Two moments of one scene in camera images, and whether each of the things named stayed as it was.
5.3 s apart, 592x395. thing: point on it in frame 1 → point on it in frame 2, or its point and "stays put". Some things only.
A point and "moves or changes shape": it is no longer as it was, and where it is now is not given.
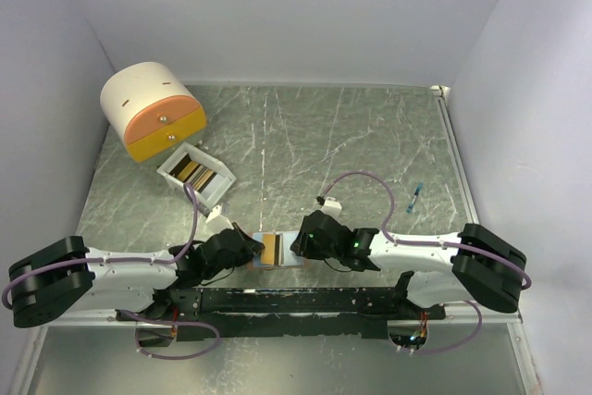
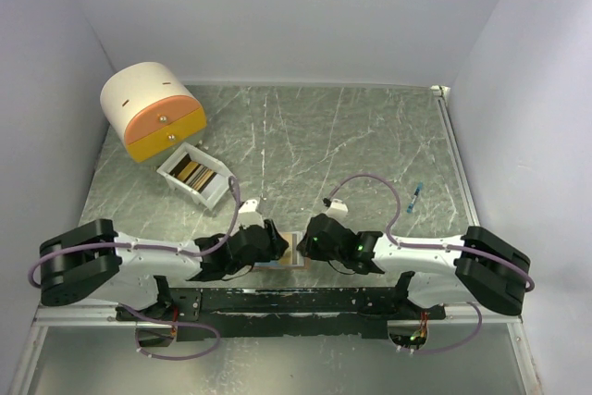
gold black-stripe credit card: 268,253 moves or changes shape
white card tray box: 208,177 stays put
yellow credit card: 187,171 stays put
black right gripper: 302,245 stays put
